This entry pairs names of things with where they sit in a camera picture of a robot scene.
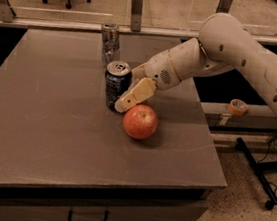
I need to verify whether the silver crushed can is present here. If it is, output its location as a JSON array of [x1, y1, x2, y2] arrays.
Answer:
[[101, 22, 120, 66]]

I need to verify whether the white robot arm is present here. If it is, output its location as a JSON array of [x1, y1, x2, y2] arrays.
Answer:
[[115, 13, 277, 115]]

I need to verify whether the black stand leg with wheel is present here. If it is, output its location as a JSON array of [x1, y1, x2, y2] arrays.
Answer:
[[236, 138, 277, 210]]

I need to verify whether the blue pepsi can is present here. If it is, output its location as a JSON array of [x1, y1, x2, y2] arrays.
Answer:
[[104, 60, 132, 109]]

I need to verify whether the right metal glass bracket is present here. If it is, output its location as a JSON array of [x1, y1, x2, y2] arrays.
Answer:
[[216, 0, 234, 13]]

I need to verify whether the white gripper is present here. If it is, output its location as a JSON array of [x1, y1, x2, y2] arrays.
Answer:
[[115, 50, 180, 113]]

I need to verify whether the grey cabinet drawer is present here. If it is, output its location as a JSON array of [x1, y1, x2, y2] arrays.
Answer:
[[0, 198, 208, 221]]

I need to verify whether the red apple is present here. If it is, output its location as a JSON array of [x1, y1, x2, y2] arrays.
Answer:
[[123, 105, 158, 140]]

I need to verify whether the middle metal glass bracket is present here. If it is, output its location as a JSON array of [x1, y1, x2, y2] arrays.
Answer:
[[130, 0, 143, 32]]

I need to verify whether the orange tape roll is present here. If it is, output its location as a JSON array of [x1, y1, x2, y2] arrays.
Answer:
[[228, 98, 248, 116]]

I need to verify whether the metal glass bracket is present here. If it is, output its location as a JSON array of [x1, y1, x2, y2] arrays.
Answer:
[[216, 0, 234, 13], [130, 0, 143, 32]]

